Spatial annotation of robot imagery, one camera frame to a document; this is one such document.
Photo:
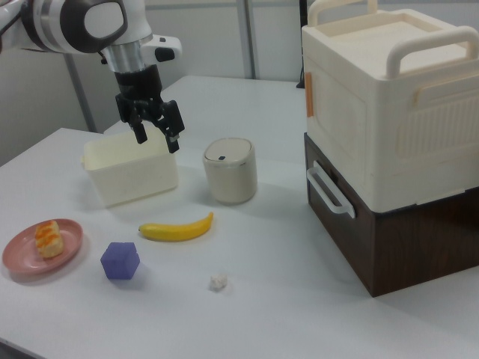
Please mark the crumpled white paper ball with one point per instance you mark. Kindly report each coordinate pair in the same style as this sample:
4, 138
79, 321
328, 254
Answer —
218, 282

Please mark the orange tape strip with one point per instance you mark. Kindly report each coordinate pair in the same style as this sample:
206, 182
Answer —
309, 95

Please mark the pink plate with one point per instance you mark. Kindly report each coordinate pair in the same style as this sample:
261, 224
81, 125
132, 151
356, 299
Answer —
56, 258

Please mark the dark brown wooden drawer cabinet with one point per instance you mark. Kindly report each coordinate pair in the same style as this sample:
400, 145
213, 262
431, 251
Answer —
404, 243

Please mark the yellow banana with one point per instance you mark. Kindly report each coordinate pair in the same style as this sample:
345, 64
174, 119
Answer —
176, 231

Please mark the beige mini trash can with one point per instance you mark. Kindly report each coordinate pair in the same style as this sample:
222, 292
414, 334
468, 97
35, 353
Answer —
230, 175

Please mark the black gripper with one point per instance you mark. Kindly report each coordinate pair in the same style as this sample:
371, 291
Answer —
136, 88

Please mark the toasted bread piece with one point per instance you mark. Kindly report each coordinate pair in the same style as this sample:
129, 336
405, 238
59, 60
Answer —
48, 239

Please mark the cream open plastic bin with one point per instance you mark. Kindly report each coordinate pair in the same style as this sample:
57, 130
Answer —
131, 179

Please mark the purple cube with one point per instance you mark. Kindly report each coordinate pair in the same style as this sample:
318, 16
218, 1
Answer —
119, 261

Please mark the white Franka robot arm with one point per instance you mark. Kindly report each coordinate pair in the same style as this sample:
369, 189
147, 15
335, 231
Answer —
63, 22

